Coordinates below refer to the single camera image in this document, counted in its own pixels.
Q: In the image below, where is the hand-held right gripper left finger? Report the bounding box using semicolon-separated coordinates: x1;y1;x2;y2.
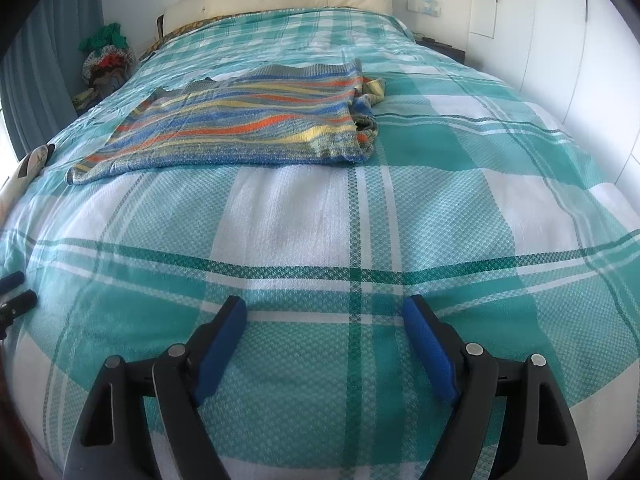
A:
62;295;248;480

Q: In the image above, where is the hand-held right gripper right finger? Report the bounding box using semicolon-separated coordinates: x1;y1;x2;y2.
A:
402;295;588;480

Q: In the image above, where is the striped knit sweater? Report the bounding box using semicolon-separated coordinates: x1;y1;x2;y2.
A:
66;58;386;186

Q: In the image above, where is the pile of colourful clothes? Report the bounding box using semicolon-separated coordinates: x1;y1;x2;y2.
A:
71;45;139;112

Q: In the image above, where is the patterned cushion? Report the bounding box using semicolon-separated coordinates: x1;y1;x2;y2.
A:
0;142;57;213

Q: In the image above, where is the teal plaid blanket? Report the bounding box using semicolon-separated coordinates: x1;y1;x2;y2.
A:
0;7;640;480

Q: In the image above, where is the blue curtain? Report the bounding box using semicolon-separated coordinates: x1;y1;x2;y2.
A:
0;0;107;161

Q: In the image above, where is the green cloth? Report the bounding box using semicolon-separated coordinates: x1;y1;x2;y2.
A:
78;22;127;54

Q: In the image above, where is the yellow patterned sheet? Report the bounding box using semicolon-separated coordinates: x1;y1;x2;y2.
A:
139;15;223;62

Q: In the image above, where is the dark nightstand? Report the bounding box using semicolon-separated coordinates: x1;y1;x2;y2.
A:
417;35;469;66

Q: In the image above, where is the white wardrobe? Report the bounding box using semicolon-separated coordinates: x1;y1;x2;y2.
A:
467;0;640;191

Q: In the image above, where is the wall socket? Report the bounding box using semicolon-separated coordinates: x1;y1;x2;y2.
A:
405;0;444;17

